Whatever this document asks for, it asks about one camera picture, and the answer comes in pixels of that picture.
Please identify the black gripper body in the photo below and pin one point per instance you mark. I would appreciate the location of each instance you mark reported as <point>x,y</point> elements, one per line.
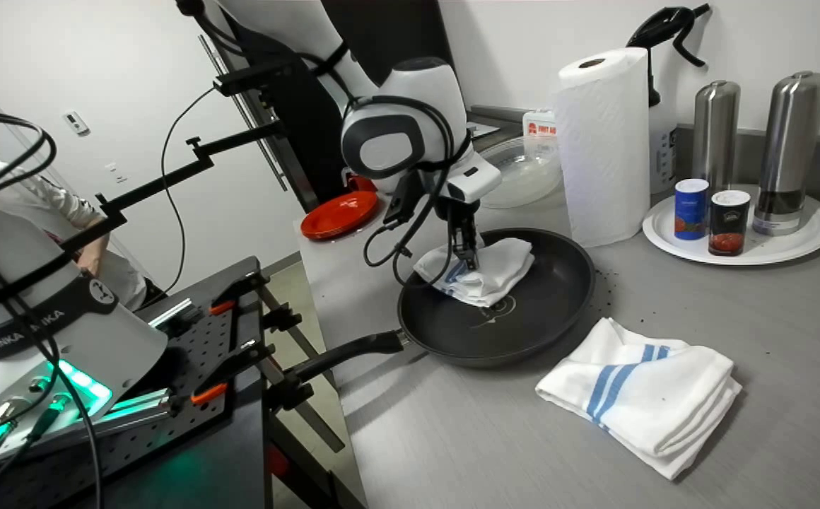
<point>462,215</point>

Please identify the thin white blue-striped cloth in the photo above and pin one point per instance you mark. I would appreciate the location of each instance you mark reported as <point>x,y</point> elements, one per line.
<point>499,269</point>

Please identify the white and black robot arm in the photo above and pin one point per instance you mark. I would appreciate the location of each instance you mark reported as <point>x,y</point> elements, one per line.
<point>428,102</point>

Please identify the black frying pan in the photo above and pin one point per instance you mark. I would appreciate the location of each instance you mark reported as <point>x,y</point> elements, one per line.
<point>540,284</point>

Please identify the person's hand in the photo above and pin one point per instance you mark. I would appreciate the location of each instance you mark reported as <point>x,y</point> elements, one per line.
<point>96,256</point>

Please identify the large clear plastic bowl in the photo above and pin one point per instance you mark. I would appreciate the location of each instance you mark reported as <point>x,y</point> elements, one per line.
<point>524,180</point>

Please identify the red plate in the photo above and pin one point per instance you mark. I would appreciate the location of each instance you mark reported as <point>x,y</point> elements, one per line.
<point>334,219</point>

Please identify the white paper towel roll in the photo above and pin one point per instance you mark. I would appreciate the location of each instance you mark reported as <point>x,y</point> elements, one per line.
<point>604,151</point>

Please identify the blue label spice jar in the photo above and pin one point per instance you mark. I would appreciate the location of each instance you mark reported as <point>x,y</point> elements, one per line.
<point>690,212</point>

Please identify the thick folded blue-striped towel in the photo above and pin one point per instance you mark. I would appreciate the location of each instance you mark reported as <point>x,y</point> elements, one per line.
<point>653,406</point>

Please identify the dark label spice jar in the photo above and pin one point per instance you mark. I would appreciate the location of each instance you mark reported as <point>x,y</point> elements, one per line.
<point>729,224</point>

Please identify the short steel grinder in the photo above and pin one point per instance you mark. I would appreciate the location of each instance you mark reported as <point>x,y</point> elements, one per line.
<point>717,130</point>

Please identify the white round tray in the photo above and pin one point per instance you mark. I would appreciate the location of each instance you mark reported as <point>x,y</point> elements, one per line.
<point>787,248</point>

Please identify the black perforated work table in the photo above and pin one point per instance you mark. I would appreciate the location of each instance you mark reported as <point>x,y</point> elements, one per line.
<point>212,453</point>

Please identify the tall steel grinder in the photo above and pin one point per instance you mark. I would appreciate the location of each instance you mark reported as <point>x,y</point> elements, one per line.
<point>793,143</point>

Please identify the grey equipment housing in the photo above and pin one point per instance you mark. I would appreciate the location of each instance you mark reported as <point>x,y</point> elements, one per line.
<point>100,344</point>

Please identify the device with green light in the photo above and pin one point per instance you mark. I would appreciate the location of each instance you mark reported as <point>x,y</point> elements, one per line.
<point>79,396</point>

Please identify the person in grey clothing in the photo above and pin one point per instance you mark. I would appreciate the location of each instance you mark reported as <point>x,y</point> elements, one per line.
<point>44,226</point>

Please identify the wrist camera on mount plate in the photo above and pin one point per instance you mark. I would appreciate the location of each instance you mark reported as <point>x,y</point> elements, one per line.
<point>472,180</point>

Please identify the black metal frame stand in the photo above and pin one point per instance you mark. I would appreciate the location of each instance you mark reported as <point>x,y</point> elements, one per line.
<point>298,143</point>

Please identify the white wall outlet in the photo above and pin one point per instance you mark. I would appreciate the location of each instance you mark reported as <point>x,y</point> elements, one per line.
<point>662,156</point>

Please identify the black articulated camera mount arm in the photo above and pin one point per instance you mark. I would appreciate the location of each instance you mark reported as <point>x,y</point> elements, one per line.
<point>144,184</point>

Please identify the small white wall switch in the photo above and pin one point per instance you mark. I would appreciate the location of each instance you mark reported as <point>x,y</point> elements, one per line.
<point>78,123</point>

